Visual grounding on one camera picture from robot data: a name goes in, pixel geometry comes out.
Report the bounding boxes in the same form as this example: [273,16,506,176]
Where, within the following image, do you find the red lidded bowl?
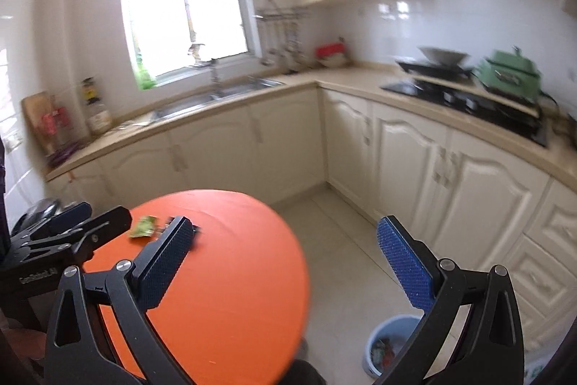
[315,37,350,68]

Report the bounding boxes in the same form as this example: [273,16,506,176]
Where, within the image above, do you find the stainless steel sink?
[150,75,286,121]

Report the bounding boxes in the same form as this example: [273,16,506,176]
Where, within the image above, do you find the red utensil rack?
[41,96,87,169]

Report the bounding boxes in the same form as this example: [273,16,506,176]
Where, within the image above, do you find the cream lower cabinets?
[46,73,576,352]

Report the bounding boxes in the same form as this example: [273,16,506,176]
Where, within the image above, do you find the green dish soap bottle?
[135,55,157,90]

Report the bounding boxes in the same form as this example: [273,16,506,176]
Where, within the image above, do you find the green electric cooker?
[474,46,542,104]

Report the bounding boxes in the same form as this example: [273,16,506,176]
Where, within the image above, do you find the light blue trash bin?
[363,315,422,378]

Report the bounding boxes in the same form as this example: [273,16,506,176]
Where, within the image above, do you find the wall utensil rail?
[253,0,311,75]

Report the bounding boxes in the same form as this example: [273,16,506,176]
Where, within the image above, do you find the yellow label sauce bottle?
[81,77,101,105]

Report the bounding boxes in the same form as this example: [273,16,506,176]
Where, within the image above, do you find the green wrapper scrap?
[128,215,158,239]

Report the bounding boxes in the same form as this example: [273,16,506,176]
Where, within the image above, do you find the kitchen window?
[118,0,263,85]

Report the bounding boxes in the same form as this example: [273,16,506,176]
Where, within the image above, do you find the large clear jar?
[86,97,113,136]

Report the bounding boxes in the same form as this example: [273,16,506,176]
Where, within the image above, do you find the grey bowl on rack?
[419,47,470,67]

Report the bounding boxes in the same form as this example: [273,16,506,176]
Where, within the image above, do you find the wooden cutting board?
[22,91,58,156]

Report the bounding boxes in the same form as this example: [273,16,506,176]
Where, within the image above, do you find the black gas stove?
[382,60,548,148]

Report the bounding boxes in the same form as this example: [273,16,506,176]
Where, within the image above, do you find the dark trouser leg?
[278,360,327,385]

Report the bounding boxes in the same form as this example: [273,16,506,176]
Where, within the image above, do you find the orange round table cloth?
[82,188,312,385]

